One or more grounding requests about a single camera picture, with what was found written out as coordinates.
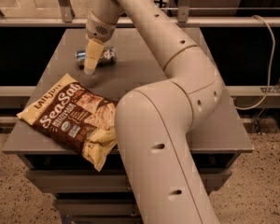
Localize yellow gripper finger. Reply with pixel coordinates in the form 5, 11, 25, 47
84, 38, 105, 75

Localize blue silver redbull can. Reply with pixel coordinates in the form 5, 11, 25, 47
76, 47, 117, 67

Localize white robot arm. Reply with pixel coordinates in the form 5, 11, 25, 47
86, 0, 224, 224

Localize yellow brown chips bag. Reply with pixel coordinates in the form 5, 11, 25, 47
18, 75, 117, 171

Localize upper metal railing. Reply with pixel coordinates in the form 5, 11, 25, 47
0, 17, 280, 28

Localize metal railing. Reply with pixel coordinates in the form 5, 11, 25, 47
0, 86, 280, 97
0, 17, 280, 28

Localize upper grey drawer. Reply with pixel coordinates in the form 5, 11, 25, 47
25, 168, 232, 194

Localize grey drawer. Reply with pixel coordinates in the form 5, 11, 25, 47
53, 199, 140, 217
25, 168, 232, 194

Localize grey drawer cabinet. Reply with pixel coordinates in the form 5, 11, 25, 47
4, 28, 253, 224

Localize lower grey drawer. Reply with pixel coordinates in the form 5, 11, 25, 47
53, 199, 140, 217

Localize lower metal railing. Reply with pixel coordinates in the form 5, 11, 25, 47
0, 86, 280, 97

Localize white cable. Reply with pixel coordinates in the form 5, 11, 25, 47
232, 14, 276, 111

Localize metal clamp bracket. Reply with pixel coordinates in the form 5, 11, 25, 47
260, 78, 280, 93

